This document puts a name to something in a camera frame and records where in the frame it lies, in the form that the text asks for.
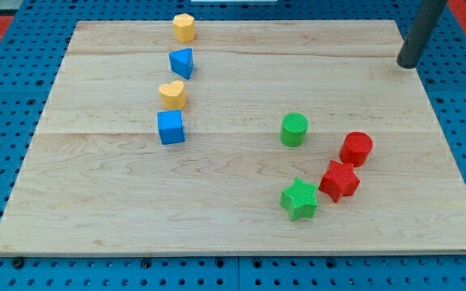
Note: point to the blue triangle block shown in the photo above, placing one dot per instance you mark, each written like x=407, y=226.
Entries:
x=181, y=62

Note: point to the red cylinder block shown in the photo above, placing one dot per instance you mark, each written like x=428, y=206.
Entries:
x=356, y=148

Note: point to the green star block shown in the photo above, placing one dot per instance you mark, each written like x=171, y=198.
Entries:
x=299, y=200

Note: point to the wooden board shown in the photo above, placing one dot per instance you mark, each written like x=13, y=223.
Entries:
x=97, y=182

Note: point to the red star block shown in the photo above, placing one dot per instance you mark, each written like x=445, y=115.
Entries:
x=339, y=180

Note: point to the blue cube block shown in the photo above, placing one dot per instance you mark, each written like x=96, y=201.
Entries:
x=170, y=127

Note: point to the green cylinder block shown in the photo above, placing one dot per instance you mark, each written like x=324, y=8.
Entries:
x=294, y=129

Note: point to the yellow hexagon block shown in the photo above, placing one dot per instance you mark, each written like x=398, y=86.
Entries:
x=184, y=28

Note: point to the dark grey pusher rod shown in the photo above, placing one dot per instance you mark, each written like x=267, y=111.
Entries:
x=420, y=32

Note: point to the yellow heart block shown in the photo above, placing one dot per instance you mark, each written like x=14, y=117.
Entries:
x=173, y=96

